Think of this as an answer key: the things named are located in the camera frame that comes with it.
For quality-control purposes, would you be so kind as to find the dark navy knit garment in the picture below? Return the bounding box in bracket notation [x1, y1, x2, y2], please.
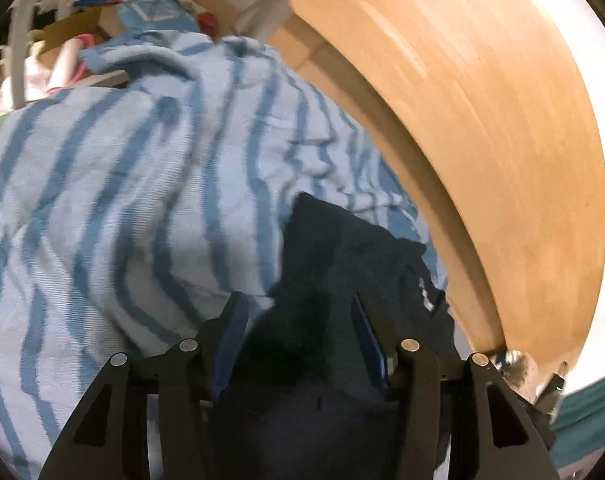
[210, 193, 456, 479]

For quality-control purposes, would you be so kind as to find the teal curtain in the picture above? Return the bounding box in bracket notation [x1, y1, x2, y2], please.
[551, 377, 605, 469]

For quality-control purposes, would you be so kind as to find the blue white striped blanket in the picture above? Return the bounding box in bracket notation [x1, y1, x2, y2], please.
[0, 30, 431, 479]

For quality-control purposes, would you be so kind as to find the wooden headboard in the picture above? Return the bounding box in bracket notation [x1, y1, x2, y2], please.
[272, 0, 605, 376]

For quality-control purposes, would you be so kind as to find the cluttered cardboard box pile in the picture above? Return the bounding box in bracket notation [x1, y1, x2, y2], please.
[0, 0, 244, 126]

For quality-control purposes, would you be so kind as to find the gripper-mounted camera box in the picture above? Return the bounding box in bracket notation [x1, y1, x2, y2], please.
[534, 361, 569, 418]

